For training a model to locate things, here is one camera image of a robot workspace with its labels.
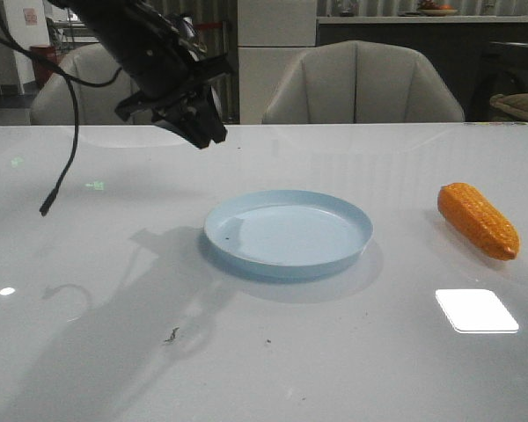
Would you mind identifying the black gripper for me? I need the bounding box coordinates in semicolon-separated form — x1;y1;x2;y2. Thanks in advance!
115;55;233;149

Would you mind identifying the fruit bowl on counter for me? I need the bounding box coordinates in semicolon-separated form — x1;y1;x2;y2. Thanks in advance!
417;0;457;17

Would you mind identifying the right grey upholstered chair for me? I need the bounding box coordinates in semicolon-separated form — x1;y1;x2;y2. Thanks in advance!
262;40;465;124

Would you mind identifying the grey upholstered chair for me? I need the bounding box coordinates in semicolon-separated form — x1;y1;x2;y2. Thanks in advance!
262;40;465;124
30;43;138;126

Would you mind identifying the white cabinet with drawers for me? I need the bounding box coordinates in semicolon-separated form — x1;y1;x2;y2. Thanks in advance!
238;0;317;124

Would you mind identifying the pink wall notice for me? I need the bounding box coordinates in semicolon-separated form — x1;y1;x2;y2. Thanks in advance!
23;8;38;26

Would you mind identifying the red bin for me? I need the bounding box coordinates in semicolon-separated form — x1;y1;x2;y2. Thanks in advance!
29;45;58;89

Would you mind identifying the black dangling cable left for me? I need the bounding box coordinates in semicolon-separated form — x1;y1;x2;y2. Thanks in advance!
0;0;123;217

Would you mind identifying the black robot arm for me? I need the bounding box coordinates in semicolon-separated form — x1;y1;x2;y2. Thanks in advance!
54;1;232;149

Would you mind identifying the orange plastic corn cob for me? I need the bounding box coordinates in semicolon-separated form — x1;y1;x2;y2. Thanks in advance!
437;182;520;261

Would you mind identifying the left grey upholstered chair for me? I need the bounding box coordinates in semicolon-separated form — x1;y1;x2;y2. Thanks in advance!
30;43;138;126

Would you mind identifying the light blue round plate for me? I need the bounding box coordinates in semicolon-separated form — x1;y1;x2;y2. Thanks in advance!
204;190;374;280

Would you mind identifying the dark counter with white top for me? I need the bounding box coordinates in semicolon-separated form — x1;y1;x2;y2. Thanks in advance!
317;16;528;121

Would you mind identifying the brown cushion at right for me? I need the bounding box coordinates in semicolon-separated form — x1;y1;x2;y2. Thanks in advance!
489;93;528;122

